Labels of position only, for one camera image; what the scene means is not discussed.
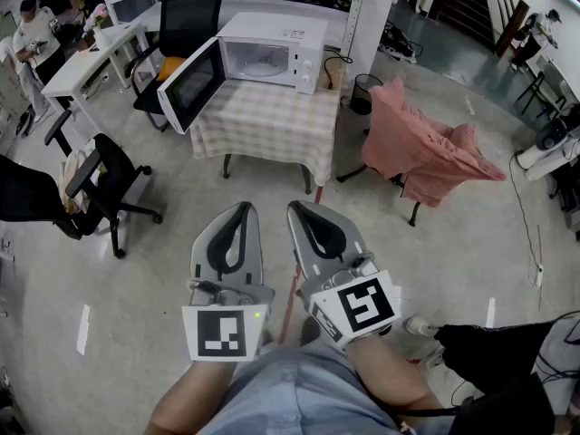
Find black microwave power cable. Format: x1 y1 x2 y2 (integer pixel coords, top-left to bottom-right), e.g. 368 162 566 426
323 45 354 91

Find pink cloth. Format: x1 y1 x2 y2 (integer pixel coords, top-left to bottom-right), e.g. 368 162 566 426
361 75 508 209

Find black stool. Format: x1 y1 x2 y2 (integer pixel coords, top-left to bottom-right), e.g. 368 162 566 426
515 59 568 118

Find brown wooden post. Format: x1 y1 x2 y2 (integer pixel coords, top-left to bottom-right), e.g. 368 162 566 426
494 0 532 59

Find black wire waste bin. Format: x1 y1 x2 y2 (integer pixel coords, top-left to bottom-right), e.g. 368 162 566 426
349 72 384 117

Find beige cloth bag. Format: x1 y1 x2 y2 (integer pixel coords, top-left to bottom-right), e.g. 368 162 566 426
57 137 100 215

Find white microwave oven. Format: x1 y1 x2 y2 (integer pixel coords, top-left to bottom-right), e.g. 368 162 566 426
216 11 330 96

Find grey and white fan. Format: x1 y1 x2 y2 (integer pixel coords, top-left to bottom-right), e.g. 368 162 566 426
515 115 580 181

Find white desk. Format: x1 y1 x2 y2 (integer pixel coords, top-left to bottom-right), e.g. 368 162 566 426
40 20 151 129

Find pile of black cables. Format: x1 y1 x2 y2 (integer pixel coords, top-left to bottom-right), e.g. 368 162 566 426
377 20 425 65

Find black mesh office chair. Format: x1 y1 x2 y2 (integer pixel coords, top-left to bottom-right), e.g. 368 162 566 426
130 0 224 133

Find dark staircase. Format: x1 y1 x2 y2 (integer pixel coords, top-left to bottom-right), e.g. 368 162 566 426
427 0 496 54

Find person's left forearm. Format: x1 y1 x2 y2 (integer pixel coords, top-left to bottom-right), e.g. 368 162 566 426
143 359 237 435

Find orange seat cushion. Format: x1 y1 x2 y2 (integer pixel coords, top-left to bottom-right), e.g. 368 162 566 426
155 56 188 82

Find person's white shoe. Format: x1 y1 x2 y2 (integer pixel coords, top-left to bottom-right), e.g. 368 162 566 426
404 315 440 338

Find white microwave door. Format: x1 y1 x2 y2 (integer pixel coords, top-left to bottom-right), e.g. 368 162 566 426
156 36 227 136

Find black armrest office chair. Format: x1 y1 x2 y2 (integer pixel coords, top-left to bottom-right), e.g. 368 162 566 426
0 109 164 260

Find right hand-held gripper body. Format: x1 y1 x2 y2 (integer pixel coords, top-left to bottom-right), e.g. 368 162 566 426
296 251 402 349

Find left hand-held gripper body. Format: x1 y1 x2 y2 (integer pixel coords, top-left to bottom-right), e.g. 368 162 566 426
181 279 276 363

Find pink flowers in white vase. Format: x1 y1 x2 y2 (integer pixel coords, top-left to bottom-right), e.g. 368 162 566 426
82 3 111 53

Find thin black floor cable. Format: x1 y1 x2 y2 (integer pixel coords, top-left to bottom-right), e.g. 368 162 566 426
507 150 546 310

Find person's light blue shirt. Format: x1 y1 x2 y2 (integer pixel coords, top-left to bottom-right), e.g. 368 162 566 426
198 345 457 435

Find person's right forearm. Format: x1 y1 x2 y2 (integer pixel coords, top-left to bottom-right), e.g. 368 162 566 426
346 333 444 412

